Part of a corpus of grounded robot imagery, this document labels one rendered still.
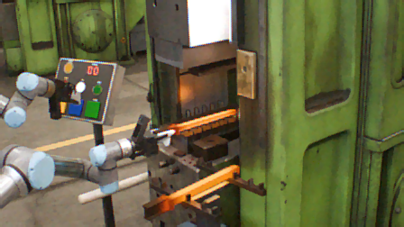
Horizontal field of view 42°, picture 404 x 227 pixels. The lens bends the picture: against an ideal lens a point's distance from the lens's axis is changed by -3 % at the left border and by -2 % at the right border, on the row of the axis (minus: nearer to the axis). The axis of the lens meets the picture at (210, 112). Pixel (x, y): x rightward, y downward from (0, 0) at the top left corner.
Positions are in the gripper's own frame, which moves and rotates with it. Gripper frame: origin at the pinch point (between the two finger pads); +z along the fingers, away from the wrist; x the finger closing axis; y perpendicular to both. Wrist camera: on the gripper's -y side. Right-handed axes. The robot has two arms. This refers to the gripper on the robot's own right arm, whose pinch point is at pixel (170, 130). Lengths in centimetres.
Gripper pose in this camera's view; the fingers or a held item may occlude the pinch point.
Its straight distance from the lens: 219.2
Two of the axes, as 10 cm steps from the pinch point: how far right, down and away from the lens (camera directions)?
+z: 7.9, -2.3, 5.7
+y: 0.2, 9.4, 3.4
